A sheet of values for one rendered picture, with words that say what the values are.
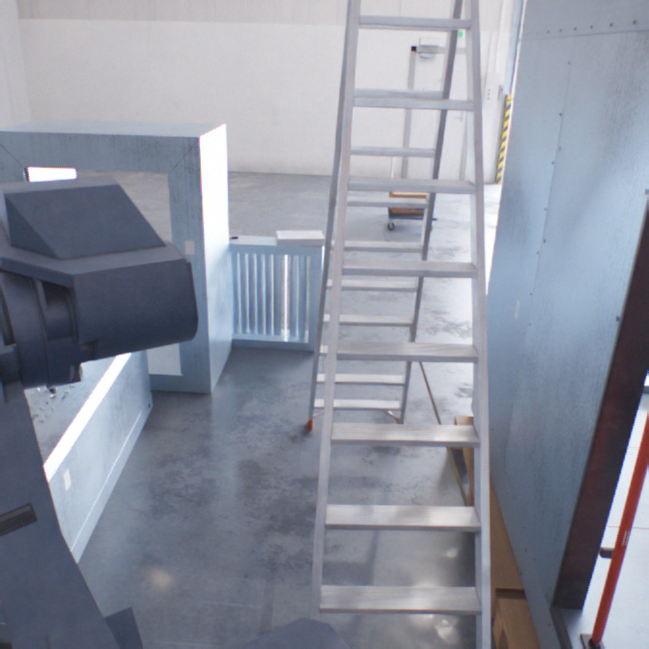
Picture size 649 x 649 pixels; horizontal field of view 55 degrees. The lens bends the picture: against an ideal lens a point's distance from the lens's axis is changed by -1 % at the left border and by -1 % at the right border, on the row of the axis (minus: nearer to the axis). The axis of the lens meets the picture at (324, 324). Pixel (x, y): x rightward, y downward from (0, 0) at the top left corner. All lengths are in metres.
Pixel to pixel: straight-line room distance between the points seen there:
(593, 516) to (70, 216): 1.65
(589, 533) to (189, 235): 2.57
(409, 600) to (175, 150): 2.60
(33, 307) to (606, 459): 1.55
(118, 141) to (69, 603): 2.85
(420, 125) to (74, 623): 10.59
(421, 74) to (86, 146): 8.15
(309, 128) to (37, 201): 10.09
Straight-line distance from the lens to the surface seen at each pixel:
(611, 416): 1.92
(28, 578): 1.21
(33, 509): 1.23
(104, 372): 3.00
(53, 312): 1.31
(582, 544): 2.18
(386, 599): 1.89
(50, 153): 3.86
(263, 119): 11.40
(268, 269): 4.48
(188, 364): 4.00
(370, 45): 11.22
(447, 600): 1.91
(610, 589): 2.09
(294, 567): 2.85
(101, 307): 1.27
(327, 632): 1.34
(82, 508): 2.99
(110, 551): 3.02
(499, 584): 2.67
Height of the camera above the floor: 2.00
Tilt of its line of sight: 23 degrees down
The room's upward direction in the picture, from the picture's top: 2 degrees clockwise
